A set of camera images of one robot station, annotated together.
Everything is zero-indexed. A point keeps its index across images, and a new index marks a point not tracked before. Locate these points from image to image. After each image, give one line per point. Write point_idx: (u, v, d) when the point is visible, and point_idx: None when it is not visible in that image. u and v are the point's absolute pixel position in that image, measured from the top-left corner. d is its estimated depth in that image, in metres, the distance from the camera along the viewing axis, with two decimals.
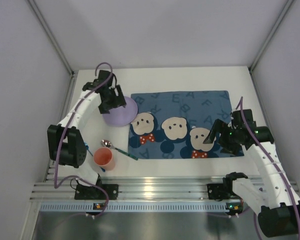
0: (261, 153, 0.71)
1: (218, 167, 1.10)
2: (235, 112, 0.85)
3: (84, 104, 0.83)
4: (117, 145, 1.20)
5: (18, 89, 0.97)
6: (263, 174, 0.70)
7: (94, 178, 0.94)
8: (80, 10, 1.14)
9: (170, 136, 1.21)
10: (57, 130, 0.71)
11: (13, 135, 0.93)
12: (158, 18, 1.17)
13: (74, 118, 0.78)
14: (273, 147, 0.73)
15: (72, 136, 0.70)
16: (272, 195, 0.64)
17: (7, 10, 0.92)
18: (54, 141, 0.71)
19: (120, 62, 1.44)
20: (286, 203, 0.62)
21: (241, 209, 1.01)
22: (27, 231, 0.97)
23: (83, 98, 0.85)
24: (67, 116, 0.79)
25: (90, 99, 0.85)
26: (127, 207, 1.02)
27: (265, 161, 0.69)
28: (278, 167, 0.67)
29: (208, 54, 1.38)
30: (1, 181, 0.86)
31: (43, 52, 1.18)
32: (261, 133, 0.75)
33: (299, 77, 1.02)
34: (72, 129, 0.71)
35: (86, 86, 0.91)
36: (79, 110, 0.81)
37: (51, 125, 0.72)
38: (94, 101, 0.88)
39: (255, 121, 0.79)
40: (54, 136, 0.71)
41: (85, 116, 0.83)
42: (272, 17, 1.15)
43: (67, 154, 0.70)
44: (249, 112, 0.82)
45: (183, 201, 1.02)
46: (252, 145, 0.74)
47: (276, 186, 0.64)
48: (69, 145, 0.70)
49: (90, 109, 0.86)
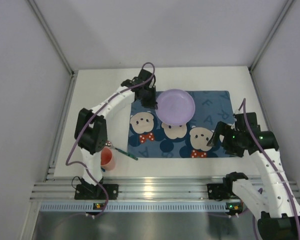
0: (265, 161, 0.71)
1: (219, 167, 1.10)
2: (239, 115, 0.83)
3: (117, 99, 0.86)
4: (117, 145, 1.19)
5: (19, 89, 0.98)
6: (265, 182, 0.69)
7: (99, 177, 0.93)
8: (80, 10, 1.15)
9: (170, 135, 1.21)
10: (88, 114, 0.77)
11: (13, 135, 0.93)
12: (157, 19, 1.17)
13: (105, 108, 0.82)
14: (277, 154, 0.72)
15: (99, 123, 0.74)
16: (274, 205, 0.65)
17: (7, 10, 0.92)
18: (82, 124, 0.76)
19: (120, 61, 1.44)
20: (288, 214, 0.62)
21: (241, 209, 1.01)
22: (27, 231, 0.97)
23: (118, 93, 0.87)
24: (99, 105, 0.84)
25: (124, 95, 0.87)
26: (127, 207, 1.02)
27: (269, 170, 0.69)
28: (281, 176, 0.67)
29: (208, 54, 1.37)
30: (1, 181, 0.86)
31: (43, 52, 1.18)
32: (266, 139, 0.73)
33: (299, 77, 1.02)
34: (100, 117, 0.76)
35: (125, 81, 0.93)
36: (111, 102, 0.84)
37: (84, 108, 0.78)
38: (128, 98, 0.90)
39: (259, 125, 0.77)
40: (84, 119, 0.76)
41: (115, 109, 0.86)
42: (272, 17, 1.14)
43: (89, 138, 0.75)
44: (253, 115, 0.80)
45: (183, 201, 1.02)
46: (256, 151, 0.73)
47: (279, 196, 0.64)
48: (93, 131, 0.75)
49: (122, 104, 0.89)
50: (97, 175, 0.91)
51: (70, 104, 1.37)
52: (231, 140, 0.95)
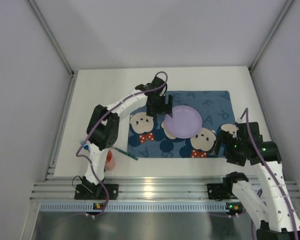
0: (267, 174, 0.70)
1: (219, 167, 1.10)
2: (241, 124, 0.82)
3: (131, 101, 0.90)
4: (117, 145, 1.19)
5: (19, 89, 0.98)
6: (266, 194, 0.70)
7: (101, 176, 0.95)
8: (80, 10, 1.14)
9: (170, 135, 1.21)
10: (103, 110, 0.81)
11: (13, 135, 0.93)
12: (158, 19, 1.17)
13: (119, 106, 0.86)
14: (279, 167, 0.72)
15: (113, 119, 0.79)
16: (274, 218, 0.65)
17: (7, 10, 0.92)
18: (96, 119, 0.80)
19: (120, 61, 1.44)
20: (287, 229, 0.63)
21: (241, 209, 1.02)
22: (27, 231, 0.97)
23: (133, 94, 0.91)
24: (114, 103, 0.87)
25: (138, 98, 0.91)
26: (127, 207, 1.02)
27: (270, 183, 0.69)
28: (282, 190, 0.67)
29: (208, 54, 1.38)
30: (1, 181, 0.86)
31: (43, 52, 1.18)
32: (268, 150, 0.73)
33: (299, 78, 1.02)
34: (114, 114, 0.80)
35: (139, 85, 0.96)
36: (125, 103, 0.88)
37: (99, 104, 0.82)
38: (140, 101, 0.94)
39: (262, 135, 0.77)
40: (98, 114, 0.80)
41: (127, 110, 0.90)
42: (272, 17, 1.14)
43: (100, 133, 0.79)
44: (256, 125, 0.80)
45: (183, 201, 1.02)
46: (258, 164, 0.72)
47: (279, 210, 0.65)
48: (106, 127, 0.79)
49: (134, 106, 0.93)
50: (101, 174, 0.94)
51: (70, 103, 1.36)
52: (233, 148, 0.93)
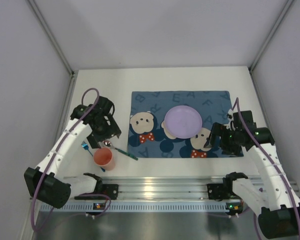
0: (262, 155, 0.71)
1: (218, 167, 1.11)
2: (235, 113, 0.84)
3: (67, 142, 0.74)
4: (117, 145, 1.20)
5: (19, 89, 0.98)
6: (264, 176, 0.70)
7: (92, 187, 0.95)
8: (80, 10, 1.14)
9: (169, 135, 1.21)
10: (35, 174, 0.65)
11: (13, 135, 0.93)
12: (158, 18, 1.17)
13: (54, 160, 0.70)
14: (273, 148, 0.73)
15: (49, 184, 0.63)
16: (273, 197, 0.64)
17: (6, 10, 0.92)
18: (32, 187, 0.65)
19: (120, 61, 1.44)
20: (286, 205, 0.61)
21: (241, 209, 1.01)
22: (27, 231, 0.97)
23: (68, 131, 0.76)
24: (47, 156, 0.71)
25: (75, 133, 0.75)
26: (127, 207, 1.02)
27: (266, 163, 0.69)
28: (278, 169, 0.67)
29: (208, 54, 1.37)
30: (0, 181, 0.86)
31: (43, 52, 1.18)
32: (262, 134, 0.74)
33: (299, 77, 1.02)
34: (49, 177, 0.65)
35: (74, 114, 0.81)
36: (61, 150, 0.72)
37: (29, 167, 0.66)
38: (82, 135, 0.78)
39: (255, 123, 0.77)
40: (32, 181, 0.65)
41: (70, 152, 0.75)
42: (272, 16, 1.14)
43: (44, 198, 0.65)
44: (248, 113, 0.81)
45: (183, 201, 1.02)
46: (253, 147, 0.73)
47: (277, 188, 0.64)
48: (46, 192, 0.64)
49: (76, 143, 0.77)
50: (88, 188, 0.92)
51: (70, 104, 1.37)
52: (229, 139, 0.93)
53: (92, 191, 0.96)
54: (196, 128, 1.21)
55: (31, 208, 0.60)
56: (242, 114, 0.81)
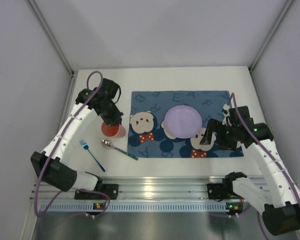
0: (262, 151, 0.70)
1: (219, 167, 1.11)
2: (231, 110, 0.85)
3: (72, 128, 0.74)
4: (117, 145, 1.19)
5: (19, 89, 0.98)
6: (265, 173, 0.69)
7: (92, 184, 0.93)
8: (80, 10, 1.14)
9: (169, 135, 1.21)
10: (41, 159, 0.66)
11: (13, 135, 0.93)
12: (158, 18, 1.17)
13: (59, 145, 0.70)
14: (273, 144, 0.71)
15: (55, 168, 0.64)
16: (276, 195, 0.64)
17: (7, 10, 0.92)
18: (39, 170, 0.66)
19: (120, 61, 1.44)
20: (291, 202, 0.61)
21: (241, 209, 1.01)
22: (28, 231, 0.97)
23: (73, 116, 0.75)
24: (52, 141, 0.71)
25: (80, 119, 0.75)
26: (127, 207, 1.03)
27: (267, 160, 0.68)
28: (279, 165, 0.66)
29: (208, 54, 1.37)
30: (0, 181, 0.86)
31: (43, 51, 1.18)
32: (260, 130, 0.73)
33: (299, 77, 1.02)
34: (56, 161, 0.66)
35: (79, 99, 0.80)
36: (66, 135, 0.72)
37: (35, 152, 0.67)
38: (87, 120, 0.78)
39: (252, 119, 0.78)
40: (38, 165, 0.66)
41: (75, 138, 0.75)
42: (273, 16, 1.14)
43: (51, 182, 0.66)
44: (245, 109, 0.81)
45: (183, 201, 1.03)
46: (252, 144, 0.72)
47: (280, 185, 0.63)
48: (53, 176, 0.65)
49: (81, 129, 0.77)
50: (89, 185, 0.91)
51: (70, 103, 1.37)
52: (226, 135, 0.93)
53: (93, 187, 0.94)
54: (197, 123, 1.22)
55: (35, 189, 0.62)
56: (239, 109, 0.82)
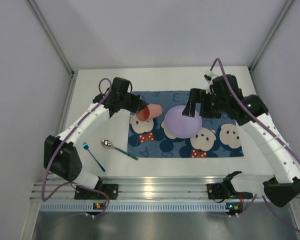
0: (261, 129, 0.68)
1: (218, 167, 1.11)
2: (217, 80, 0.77)
3: (88, 120, 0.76)
4: (118, 145, 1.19)
5: (19, 89, 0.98)
6: (266, 150, 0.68)
7: (92, 183, 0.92)
8: (80, 10, 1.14)
9: (169, 135, 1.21)
10: (55, 142, 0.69)
11: (13, 135, 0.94)
12: (158, 18, 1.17)
13: (74, 132, 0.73)
14: (268, 118, 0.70)
15: (68, 151, 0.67)
16: (282, 172, 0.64)
17: (7, 10, 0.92)
18: (50, 154, 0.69)
19: (120, 61, 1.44)
20: (297, 177, 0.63)
21: (241, 209, 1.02)
22: (28, 231, 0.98)
23: (90, 111, 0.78)
24: (68, 129, 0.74)
25: (96, 114, 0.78)
26: (127, 207, 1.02)
27: (268, 138, 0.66)
28: (281, 140, 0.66)
29: (208, 54, 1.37)
30: (0, 181, 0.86)
31: (42, 51, 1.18)
32: (254, 105, 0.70)
33: (299, 77, 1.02)
34: (68, 145, 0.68)
35: (96, 98, 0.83)
36: (82, 124, 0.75)
37: (50, 135, 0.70)
38: (101, 117, 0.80)
39: (241, 90, 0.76)
40: (51, 148, 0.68)
41: (88, 131, 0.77)
42: (272, 16, 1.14)
43: (60, 168, 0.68)
44: (233, 78, 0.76)
45: (183, 201, 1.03)
46: (249, 121, 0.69)
47: (285, 162, 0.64)
48: (63, 160, 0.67)
49: (95, 124, 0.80)
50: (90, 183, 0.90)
51: (70, 103, 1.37)
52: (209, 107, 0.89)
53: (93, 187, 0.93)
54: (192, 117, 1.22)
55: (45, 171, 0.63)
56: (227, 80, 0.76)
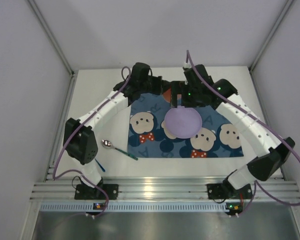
0: (233, 109, 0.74)
1: (219, 167, 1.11)
2: (188, 71, 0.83)
3: (108, 106, 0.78)
4: (118, 145, 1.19)
5: (19, 89, 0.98)
6: (241, 128, 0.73)
7: (96, 179, 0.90)
8: (80, 10, 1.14)
9: (169, 135, 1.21)
10: (74, 125, 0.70)
11: (13, 135, 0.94)
12: (158, 18, 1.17)
13: (93, 117, 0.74)
14: (238, 98, 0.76)
15: (85, 134, 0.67)
16: (258, 144, 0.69)
17: (7, 11, 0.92)
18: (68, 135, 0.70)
19: (120, 61, 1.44)
20: (272, 146, 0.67)
21: (241, 209, 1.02)
22: (28, 231, 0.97)
23: (109, 98, 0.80)
24: (88, 113, 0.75)
25: (115, 101, 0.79)
26: (127, 207, 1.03)
27: (240, 115, 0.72)
28: (252, 116, 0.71)
29: (208, 54, 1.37)
30: (0, 181, 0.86)
31: (42, 52, 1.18)
32: (223, 89, 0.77)
33: (299, 77, 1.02)
34: (87, 128, 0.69)
35: (116, 86, 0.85)
36: (101, 111, 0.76)
37: (71, 118, 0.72)
38: (120, 105, 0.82)
39: (210, 76, 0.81)
40: (70, 129, 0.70)
41: (107, 117, 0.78)
42: (272, 16, 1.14)
43: (77, 149, 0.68)
44: (201, 67, 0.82)
45: (183, 201, 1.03)
46: (221, 104, 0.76)
47: (259, 134, 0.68)
48: (80, 142, 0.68)
49: (114, 111, 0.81)
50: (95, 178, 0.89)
51: (70, 104, 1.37)
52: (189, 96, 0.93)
53: (96, 184, 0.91)
54: (191, 116, 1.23)
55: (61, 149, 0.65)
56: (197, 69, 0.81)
